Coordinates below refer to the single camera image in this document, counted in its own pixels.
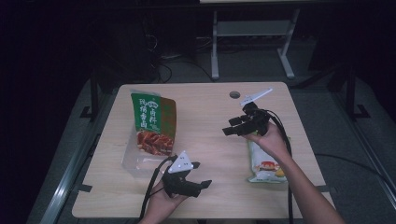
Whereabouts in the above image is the hand-held gripper cable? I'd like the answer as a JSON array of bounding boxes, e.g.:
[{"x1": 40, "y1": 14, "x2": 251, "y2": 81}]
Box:
[
  {"x1": 257, "y1": 107, "x2": 295, "y2": 224},
  {"x1": 139, "y1": 154, "x2": 177, "y2": 220}
]

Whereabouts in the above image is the person's left hand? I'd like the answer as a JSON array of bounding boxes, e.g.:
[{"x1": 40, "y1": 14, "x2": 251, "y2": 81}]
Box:
[{"x1": 145, "y1": 181, "x2": 189, "y2": 221}]

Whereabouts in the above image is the grey aluminium rail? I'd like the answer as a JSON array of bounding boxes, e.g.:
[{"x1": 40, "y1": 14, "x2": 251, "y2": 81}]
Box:
[
  {"x1": 38, "y1": 92, "x2": 118, "y2": 224},
  {"x1": 330, "y1": 90, "x2": 396, "y2": 200}
]

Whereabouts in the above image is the person's right hand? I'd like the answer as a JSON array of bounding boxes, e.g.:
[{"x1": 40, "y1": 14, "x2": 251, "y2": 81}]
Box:
[{"x1": 245, "y1": 121, "x2": 292, "y2": 161}]

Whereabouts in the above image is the black metal stand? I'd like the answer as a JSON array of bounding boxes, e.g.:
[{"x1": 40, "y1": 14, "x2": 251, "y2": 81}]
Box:
[
  {"x1": 345, "y1": 62, "x2": 372, "y2": 121},
  {"x1": 78, "y1": 66, "x2": 101, "y2": 122}
]

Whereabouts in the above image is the green and red seasoning packet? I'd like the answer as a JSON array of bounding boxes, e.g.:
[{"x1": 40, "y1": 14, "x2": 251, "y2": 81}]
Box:
[{"x1": 130, "y1": 90, "x2": 177, "y2": 157}]

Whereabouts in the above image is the left hand-held gripper cable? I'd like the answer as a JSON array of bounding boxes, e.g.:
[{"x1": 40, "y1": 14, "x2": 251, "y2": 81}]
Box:
[{"x1": 139, "y1": 154, "x2": 177, "y2": 220}]

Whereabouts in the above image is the clear plastic container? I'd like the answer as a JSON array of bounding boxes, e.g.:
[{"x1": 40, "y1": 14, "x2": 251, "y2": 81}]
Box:
[{"x1": 120, "y1": 90, "x2": 177, "y2": 179}]

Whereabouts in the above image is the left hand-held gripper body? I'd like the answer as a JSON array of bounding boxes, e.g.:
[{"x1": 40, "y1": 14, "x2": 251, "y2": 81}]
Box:
[{"x1": 161, "y1": 150, "x2": 204, "y2": 199}]

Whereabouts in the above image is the tangle of black cables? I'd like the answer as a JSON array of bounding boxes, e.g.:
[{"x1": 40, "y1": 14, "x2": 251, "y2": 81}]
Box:
[{"x1": 146, "y1": 31, "x2": 216, "y2": 84}]

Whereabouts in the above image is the black cable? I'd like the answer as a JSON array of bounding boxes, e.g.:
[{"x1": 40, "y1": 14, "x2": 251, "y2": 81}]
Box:
[{"x1": 313, "y1": 152, "x2": 396, "y2": 189}]

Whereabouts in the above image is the right hand-held gripper cable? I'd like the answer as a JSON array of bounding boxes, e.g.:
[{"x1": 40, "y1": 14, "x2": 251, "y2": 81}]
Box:
[{"x1": 257, "y1": 107, "x2": 295, "y2": 224}]

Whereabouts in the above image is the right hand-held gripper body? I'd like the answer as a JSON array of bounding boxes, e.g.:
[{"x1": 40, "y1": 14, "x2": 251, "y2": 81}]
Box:
[{"x1": 238, "y1": 88, "x2": 274, "y2": 138}]

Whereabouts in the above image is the light green snack packet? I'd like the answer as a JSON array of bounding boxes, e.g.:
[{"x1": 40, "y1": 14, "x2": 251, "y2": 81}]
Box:
[{"x1": 247, "y1": 132, "x2": 289, "y2": 184}]

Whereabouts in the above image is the white metal table frame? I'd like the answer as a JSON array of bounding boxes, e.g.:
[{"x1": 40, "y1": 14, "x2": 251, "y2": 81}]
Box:
[{"x1": 199, "y1": 0, "x2": 312, "y2": 80}]

